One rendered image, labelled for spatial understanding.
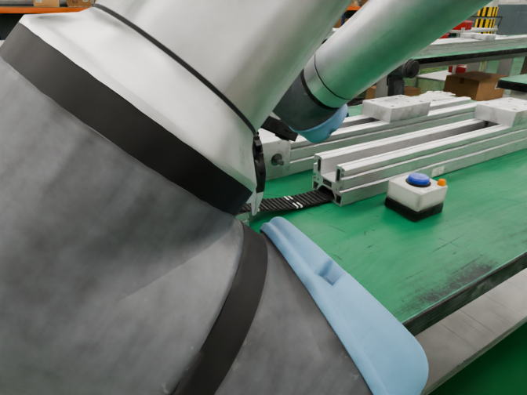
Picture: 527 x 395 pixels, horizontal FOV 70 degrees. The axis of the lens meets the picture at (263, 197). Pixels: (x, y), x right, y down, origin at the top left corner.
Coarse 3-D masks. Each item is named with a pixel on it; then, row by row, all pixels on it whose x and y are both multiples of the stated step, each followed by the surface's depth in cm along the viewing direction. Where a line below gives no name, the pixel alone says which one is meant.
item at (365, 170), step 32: (448, 128) 98; (480, 128) 106; (512, 128) 100; (320, 160) 81; (352, 160) 84; (384, 160) 79; (416, 160) 84; (448, 160) 93; (480, 160) 99; (352, 192) 78; (384, 192) 83
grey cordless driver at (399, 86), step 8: (408, 64) 118; (416, 64) 119; (392, 72) 124; (400, 72) 121; (408, 72) 119; (416, 72) 121; (392, 80) 126; (400, 80) 124; (392, 88) 126; (400, 88) 124
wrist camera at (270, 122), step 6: (270, 120) 64; (276, 120) 65; (264, 126) 64; (270, 126) 65; (276, 126) 65; (282, 126) 66; (288, 126) 67; (276, 132) 66; (282, 132) 66; (288, 132) 67; (294, 132) 68; (282, 138) 68; (288, 138) 68; (294, 138) 68
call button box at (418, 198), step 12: (396, 180) 75; (408, 180) 74; (432, 180) 75; (396, 192) 74; (408, 192) 72; (420, 192) 70; (432, 192) 71; (444, 192) 73; (396, 204) 75; (408, 204) 73; (420, 204) 70; (432, 204) 73; (408, 216) 73; (420, 216) 72
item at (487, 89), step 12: (468, 72) 432; (480, 72) 432; (456, 84) 407; (468, 84) 397; (480, 84) 390; (492, 84) 403; (372, 96) 363; (456, 96) 411; (468, 96) 400; (480, 96) 398; (492, 96) 413
